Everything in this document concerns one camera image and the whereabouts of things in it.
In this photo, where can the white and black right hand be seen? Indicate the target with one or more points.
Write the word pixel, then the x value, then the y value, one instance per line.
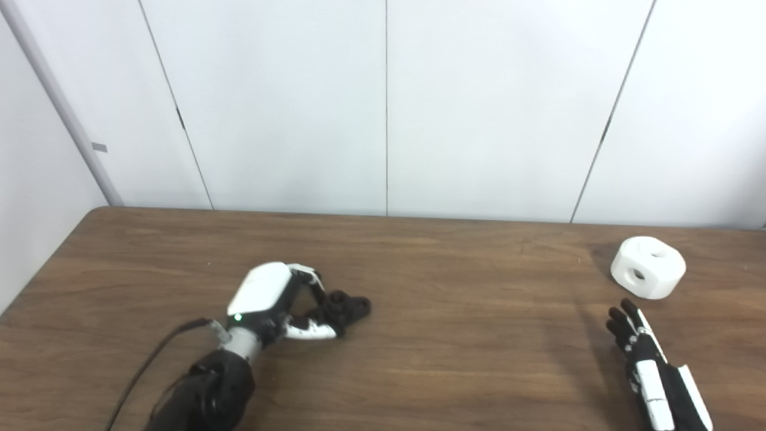
pixel 655 389

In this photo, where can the white and black left hand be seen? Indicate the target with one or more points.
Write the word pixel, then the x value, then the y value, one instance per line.
pixel 260 290

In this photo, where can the black flanged holder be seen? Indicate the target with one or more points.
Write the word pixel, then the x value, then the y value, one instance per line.
pixel 353 306

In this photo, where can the round white piece with holes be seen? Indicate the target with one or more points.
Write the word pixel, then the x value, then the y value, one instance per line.
pixel 658 278

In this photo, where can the small gray wall tag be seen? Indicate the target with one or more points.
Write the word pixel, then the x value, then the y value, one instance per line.
pixel 99 147

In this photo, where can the gray wall pipe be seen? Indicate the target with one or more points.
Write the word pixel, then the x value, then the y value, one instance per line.
pixel 61 102

